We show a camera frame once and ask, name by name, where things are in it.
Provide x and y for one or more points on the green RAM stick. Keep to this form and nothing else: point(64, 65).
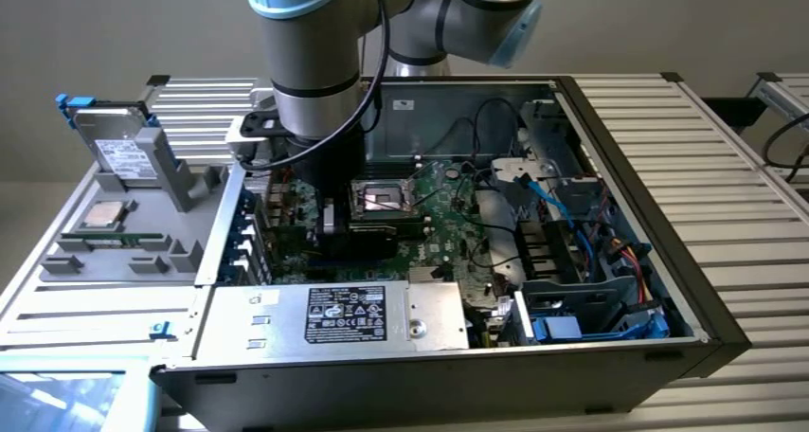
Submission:
point(111, 239)

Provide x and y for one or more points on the black open PC case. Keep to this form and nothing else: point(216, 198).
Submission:
point(442, 389)

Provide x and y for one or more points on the green motherboard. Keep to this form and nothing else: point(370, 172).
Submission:
point(445, 223)

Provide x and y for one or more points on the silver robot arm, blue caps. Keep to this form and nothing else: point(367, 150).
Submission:
point(310, 48)

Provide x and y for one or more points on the small silver heat sink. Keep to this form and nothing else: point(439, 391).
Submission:
point(425, 275)

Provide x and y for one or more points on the grey disk bay cage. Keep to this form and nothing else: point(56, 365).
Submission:
point(571, 304)

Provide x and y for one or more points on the hard disk with blue rails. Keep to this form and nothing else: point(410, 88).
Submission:
point(116, 143)

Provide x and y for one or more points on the blue-framed clear panel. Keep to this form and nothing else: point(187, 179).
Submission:
point(69, 396)

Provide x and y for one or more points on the blue table clip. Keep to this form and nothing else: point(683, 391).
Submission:
point(160, 329)

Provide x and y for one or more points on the blue disk caddy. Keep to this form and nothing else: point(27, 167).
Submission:
point(562, 330)

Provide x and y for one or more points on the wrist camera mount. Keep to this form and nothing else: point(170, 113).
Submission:
point(255, 129)

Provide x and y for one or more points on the grey plastic air duct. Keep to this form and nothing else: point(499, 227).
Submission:
point(499, 228)

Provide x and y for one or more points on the white drive latch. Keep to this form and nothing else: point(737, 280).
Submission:
point(518, 169)

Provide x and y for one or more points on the black RAM slots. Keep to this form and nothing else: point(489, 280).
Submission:
point(388, 170)

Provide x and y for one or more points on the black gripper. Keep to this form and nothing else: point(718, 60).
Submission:
point(328, 162)

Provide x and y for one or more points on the aluminium profile frame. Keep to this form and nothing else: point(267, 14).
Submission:
point(780, 93)

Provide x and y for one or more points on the grey parts rack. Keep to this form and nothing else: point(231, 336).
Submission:
point(120, 242)

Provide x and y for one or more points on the black fan shroud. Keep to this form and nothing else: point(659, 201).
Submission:
point(550, 249)

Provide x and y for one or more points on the CPU socket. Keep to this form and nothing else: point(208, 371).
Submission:
point(384, 196)

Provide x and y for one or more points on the silver CPU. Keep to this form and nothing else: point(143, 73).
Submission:
point(104, 215)

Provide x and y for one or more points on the silver power supply unit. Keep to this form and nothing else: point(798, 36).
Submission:
point(354, 316)

